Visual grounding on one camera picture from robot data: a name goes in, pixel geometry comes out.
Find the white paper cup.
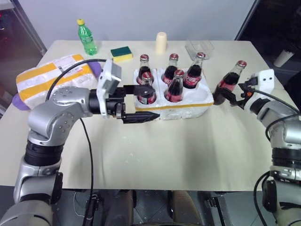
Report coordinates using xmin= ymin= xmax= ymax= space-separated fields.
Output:
xmin=273 ymin=49 xmax=295 ymax=67

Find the green bottle yellow cap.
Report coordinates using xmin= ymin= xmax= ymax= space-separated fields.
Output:
xmin=77 ymin=18 xmax=98 ymax=57

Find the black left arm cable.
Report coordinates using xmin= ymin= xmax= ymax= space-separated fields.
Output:
xmin=45 ymin=58 xmax=110 ymax=226

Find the clear plastic container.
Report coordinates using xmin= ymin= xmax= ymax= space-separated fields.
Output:
xmin=185 ymin=38 xmax=215 ymax=60

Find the thin white cable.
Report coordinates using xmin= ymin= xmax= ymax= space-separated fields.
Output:
xmin=73 ymin=191 xmax=87 ymax=218

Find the white styrofoam crate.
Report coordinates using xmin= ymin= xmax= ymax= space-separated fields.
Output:
xmin=133 ymin=67 xmax=215 ymax=121

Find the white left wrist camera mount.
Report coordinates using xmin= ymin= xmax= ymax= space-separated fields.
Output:
xmin=97 ymin=58 xmax=123 ymax=119

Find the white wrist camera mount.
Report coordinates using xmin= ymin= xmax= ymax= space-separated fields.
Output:
xmin=97 ymin=58 xmax=123 ymax=119
xmin=250 ymin=69 xmax=276 ymax=92

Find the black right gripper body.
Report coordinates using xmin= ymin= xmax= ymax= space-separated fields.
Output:
xmin=236 ymin=77 xmax=257 ymax=109

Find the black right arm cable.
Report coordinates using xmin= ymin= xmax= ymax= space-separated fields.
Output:
xmin=249 ymin=88 xmax=301 ymax=226

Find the green and yellow sponge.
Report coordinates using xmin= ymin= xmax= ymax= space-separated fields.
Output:
xmin=110 ymin=46 xmax=134 ymax=63

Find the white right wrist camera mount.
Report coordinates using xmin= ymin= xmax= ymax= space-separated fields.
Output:
xmin=250 ymin=69 xmax=276 ymax=92

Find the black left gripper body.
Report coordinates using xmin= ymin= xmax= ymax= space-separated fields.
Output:
xmin=105 ymin=85 xmax=127 ymax=120

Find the cream plastic cup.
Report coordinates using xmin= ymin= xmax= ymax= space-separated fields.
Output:
xmin=155 ymin=32 xmax=168 ymax=55

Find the yellow white packaged bag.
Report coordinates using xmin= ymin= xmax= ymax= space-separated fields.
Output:
xmin=15 ymin=54 xmax=104 ymax=111

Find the purple cloth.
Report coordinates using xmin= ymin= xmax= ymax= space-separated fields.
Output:
xmin=12 ymin=60 xmax=103 ymax=111

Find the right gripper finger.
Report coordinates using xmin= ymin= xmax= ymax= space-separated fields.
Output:
xmin=238 ymin=81 xmax=250 ymax=94
xmin=213 ymin=90 xmax=243 ymax=107

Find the dark glass cabinet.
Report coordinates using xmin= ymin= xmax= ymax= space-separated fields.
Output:
xmin=0 ymin=0 xmax=48 ymax=120

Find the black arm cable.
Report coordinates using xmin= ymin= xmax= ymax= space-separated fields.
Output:
xmin=45 ymin=58 xmax=110 ymax=226
xmin=249 ymin=88 xmax=301 ymax=226

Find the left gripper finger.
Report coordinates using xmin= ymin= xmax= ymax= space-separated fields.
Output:
xmin=122 ymin=111 xmax=161 ymax=125
xmin=123 ymin=84 xmax=156 ymax=97

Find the black table frame clamp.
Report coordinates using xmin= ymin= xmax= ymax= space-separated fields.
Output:
xmin=203 ymin=196 xmax=232 ymax=226

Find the glass cola bottle red cap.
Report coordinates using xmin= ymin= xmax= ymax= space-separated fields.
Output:
xmin=213 ymin=60 xmax=248 ymax=105
xmin=136 ymin=72 xmax=158 ymax=105
xmin=137 ymin=54 xmax=155 ymax=86
xmin=164 ymin=69 xmax=186 ymax=103
xmin=183 ymin=52 xmax=206 ymax=90
xmin=163 ymin=53 xmax=180 ymax=83

